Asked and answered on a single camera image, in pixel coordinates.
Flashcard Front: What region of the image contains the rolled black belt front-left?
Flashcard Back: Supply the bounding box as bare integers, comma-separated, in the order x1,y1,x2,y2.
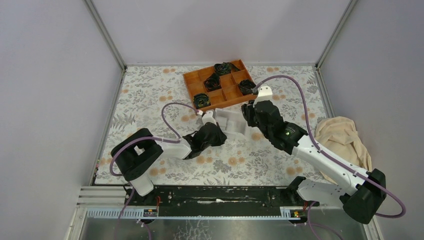
193,93,211,109

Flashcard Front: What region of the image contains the orange wooden divided tray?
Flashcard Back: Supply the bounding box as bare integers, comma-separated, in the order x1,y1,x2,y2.
183,59,257,111

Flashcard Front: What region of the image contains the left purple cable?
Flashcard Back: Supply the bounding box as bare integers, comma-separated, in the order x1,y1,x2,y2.
109,102,204,177

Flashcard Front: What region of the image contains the rolled black belt middle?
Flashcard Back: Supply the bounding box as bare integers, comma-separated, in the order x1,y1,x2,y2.
203,73,222,92

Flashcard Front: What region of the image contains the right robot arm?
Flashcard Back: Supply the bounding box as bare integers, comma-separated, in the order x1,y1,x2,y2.
241,100,387,224

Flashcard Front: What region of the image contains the beige crumpled cloth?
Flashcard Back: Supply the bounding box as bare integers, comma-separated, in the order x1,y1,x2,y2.
314,116,373,172

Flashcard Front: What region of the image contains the white slotted cable duct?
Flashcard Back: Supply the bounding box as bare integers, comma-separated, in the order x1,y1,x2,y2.
85,207,301,221

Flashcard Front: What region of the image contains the rolled black belt top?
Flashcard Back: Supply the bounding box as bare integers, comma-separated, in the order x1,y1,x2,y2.
213,62,240,76

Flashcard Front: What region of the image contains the white plastic card box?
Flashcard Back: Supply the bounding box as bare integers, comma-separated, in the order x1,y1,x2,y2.
214,108,250,141

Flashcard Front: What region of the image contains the rolled black belt right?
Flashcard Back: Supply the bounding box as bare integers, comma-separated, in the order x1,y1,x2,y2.
238,79,256,96

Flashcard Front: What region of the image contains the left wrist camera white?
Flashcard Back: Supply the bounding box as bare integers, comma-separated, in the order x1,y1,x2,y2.
201,110,217,126

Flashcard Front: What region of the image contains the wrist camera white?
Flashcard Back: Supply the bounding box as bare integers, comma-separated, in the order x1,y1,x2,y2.
201,110,217,126
255,85,273,102

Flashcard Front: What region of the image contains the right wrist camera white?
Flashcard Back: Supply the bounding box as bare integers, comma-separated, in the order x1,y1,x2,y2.
255,85,273,102

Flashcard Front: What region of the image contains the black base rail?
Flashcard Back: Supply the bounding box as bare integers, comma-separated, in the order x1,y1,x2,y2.
123,177,312,218

